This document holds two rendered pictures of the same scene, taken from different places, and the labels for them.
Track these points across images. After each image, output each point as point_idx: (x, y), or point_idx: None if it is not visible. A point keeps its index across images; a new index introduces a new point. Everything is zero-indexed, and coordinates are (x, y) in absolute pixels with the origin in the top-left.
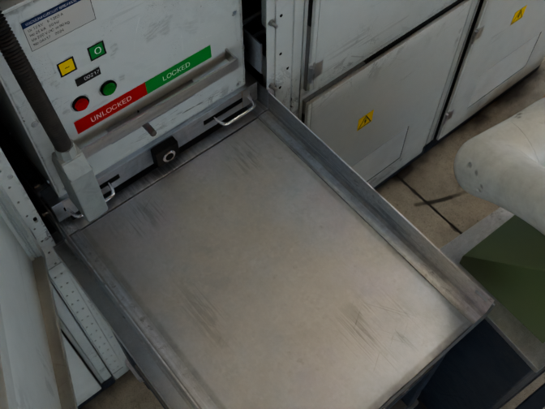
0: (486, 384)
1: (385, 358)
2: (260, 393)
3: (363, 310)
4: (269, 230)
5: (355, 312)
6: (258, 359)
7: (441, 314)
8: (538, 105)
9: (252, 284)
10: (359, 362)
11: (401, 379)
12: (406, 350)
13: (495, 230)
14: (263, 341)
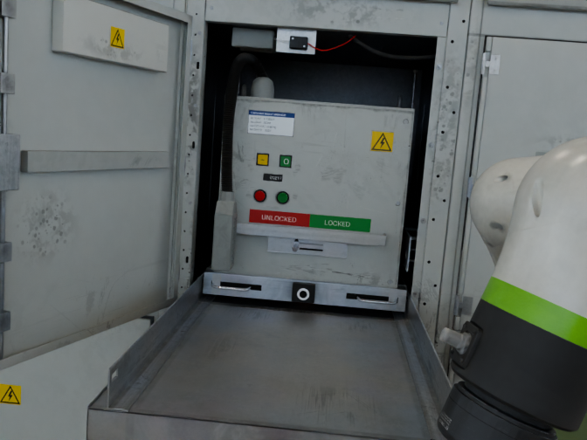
0: None
1: (318, 415)
2: (196, 380)
3: (339, 394)
4: (326, 347)
5: (330, 392)
6: (222, 371)
7: (408, 426)
8: None
9: (274, 354)
10: (293, 406)
11: (313, 427)
12: (343, 421)
13: None
14: (239, 368)
